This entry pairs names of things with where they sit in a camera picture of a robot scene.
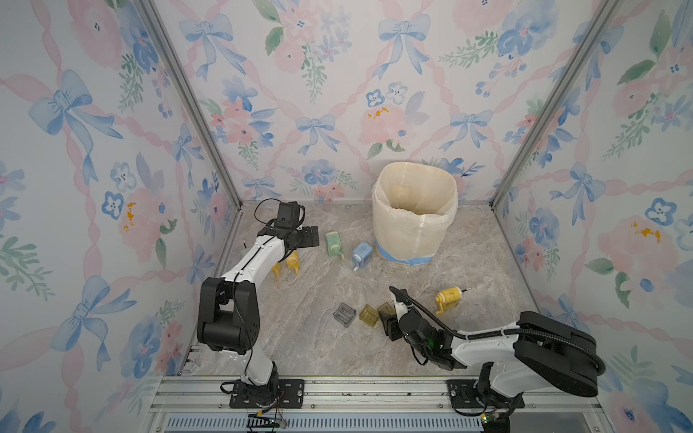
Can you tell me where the yellow tinted tray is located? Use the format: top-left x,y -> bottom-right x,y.
359,304 -> 379,328
376,302 -> 397,322

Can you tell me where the yellow pencil sharpener back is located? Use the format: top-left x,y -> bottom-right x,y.
285,251 -> 301,274

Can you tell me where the yellow pencil sharpener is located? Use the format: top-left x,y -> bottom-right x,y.
435,286 -> 467,315
285,251 -> 301,274
272,263 -> 282,280

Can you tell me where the yellow pencil sharpener front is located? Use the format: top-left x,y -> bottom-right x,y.
272,263 -> 282,280

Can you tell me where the clear shavings tray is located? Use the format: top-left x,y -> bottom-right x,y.
333,302 -> 357,328

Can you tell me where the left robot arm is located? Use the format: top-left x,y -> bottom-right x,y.
197,221 -> 319,387

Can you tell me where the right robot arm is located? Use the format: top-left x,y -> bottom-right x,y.
380,308 -> 606,406

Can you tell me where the blue pencil sharpener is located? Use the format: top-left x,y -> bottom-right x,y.
351,242 -> 374,272

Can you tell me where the yellow pencil sharpener right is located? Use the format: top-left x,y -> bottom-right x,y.
435,286 -> 467,315

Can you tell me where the cream waste bin with liner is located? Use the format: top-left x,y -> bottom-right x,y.
372,162 -> 458,266

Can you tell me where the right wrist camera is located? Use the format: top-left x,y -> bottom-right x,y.
395,301 -> 409,320

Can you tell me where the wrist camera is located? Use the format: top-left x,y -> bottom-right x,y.
274,201 -> 304,229
395,301 -> 409,320

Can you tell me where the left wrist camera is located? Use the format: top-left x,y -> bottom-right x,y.
274,201 -> 304,229

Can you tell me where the black corrugated cable conduit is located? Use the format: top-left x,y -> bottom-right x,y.
388,285 -> 607,377

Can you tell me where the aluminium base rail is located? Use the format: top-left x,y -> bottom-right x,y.
142,376 -> 612,432

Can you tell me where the aluminium corner post left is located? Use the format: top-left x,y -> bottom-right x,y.
134,0 -> 243,212

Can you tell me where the aluminium corner post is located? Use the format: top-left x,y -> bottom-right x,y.
134,0 -> 243,212
490,0 -> 622,212

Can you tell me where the aluminium corner post right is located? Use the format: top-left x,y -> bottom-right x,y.
490,0 -> 622,212

